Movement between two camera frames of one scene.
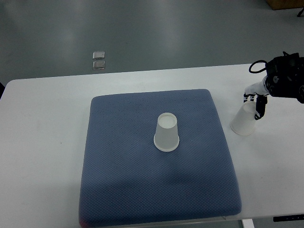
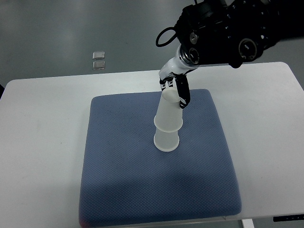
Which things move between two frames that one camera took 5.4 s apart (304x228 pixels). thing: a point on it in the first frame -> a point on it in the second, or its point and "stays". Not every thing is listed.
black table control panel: [289, 218] stays
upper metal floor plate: [99, 55] stays
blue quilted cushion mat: [126, 178] stays
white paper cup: [242, 122] -> [168, 118]
